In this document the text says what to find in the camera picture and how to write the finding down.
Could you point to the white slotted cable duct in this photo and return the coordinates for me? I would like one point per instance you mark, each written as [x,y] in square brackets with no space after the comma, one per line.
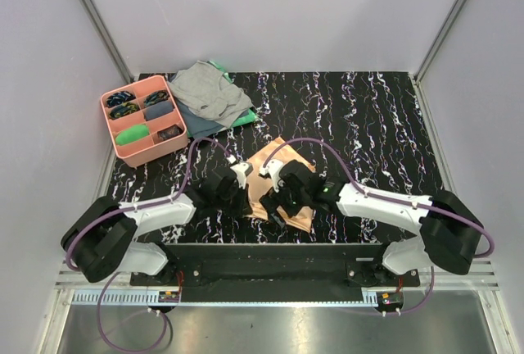
[347,298]

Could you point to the aluminium frame rail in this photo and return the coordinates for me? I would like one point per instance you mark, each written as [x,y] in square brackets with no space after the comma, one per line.
[480,277]

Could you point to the pink compartment tray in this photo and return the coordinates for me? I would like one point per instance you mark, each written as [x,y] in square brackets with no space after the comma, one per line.
[150,147]

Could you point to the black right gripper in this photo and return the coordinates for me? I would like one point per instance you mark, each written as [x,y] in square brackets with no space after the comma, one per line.
[273,200]

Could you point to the black marbled table mat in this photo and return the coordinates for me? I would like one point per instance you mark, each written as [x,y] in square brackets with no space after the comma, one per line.
[368,124]

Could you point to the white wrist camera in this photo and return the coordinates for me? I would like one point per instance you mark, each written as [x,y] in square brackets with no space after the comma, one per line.
[272,171]
[242,169]

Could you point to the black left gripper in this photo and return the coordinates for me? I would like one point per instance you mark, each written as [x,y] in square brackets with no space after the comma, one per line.
[243,207]

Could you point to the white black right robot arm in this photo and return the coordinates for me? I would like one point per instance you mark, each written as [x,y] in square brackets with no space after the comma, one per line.
[445,233]

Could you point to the blue grey folded cloth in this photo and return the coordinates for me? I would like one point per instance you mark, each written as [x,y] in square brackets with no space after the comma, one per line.
[198,127]

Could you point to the left aluminium frame post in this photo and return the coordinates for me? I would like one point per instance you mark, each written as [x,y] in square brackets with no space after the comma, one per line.
[107,40]

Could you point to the grey item in tray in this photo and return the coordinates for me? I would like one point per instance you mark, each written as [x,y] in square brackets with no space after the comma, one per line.
[157,110]

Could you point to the right aluminium frame post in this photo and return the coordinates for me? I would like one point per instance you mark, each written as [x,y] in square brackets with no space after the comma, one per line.
[443,32]

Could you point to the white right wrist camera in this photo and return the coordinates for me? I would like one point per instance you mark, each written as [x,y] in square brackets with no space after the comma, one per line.
[272,171]

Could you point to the dark brown item in tray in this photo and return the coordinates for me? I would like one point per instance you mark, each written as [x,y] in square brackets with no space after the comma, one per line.
[170,132]

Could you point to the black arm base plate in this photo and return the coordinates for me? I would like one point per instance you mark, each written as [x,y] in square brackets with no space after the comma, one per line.
[288,268]

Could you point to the green folded cloth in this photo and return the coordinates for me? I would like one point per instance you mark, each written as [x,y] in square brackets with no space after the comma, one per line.
[247,116]

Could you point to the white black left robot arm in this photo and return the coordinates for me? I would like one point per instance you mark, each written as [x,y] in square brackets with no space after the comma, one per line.
[104,241]

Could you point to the aluminium frame post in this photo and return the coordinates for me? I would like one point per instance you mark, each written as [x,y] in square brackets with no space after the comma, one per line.
[107,40]
[443,32]

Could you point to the green item in tray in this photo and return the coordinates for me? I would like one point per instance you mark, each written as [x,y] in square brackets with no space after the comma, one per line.
[131,134]

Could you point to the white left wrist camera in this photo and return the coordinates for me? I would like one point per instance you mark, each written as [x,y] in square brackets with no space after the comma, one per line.
[242,169]

